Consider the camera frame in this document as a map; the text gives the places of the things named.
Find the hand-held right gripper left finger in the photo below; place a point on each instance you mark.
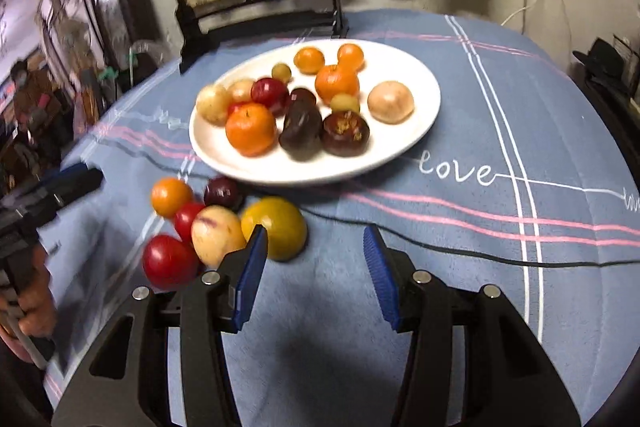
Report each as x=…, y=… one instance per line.
x=250, y=277

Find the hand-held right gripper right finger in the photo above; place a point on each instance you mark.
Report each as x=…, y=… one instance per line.
x=382, y=277

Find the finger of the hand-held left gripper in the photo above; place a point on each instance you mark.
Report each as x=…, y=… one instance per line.
x=75, y=187

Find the yellow-green tomato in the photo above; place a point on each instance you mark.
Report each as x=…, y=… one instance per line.
x=277, y=227

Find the white oval plate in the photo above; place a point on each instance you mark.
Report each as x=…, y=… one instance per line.
x=310, y=167

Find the large orange mandarin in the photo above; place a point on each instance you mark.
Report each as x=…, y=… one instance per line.
x=251, y=129

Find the large dark water chestnut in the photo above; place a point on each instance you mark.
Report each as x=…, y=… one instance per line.
x=300, y=132

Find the yellow round fruit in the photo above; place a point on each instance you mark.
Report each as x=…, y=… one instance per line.
x=214, y=105

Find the large pale peach fruit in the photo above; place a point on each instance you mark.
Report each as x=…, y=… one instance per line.
x=390, y=102

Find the tan longan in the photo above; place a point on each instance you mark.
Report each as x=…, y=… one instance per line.
x=345, y=103
x=281, y=72

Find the small pale yellow fruit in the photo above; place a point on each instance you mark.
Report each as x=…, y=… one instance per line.
x=242, y=90

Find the small dark red plum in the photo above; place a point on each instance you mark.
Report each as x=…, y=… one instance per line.
x=302, y=96

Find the small orange mandarin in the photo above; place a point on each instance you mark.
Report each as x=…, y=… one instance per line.
x=337, y=83

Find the person's left hand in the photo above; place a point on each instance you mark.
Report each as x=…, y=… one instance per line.
x=32, y=307

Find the pale striped pepino melon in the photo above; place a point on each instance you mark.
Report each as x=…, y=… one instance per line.
x=217, y=234

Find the large red tomato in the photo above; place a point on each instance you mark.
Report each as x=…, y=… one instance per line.
x=170, y=262

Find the dark purple plum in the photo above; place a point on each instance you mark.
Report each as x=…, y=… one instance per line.
x=223, y=193

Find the small dark water chestnut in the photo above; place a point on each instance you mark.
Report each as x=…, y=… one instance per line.
x=346, y=134

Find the clear plastic bag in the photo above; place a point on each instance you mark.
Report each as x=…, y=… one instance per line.
x=145, y=57

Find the red cherry tomato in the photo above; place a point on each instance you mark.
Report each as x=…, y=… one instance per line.
x=236, y=108

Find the small orange tomato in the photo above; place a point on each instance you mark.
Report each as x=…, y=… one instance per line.
x=308, y=60
x=350, y=57

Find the black hat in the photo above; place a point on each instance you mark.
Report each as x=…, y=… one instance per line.
x=605, y=62

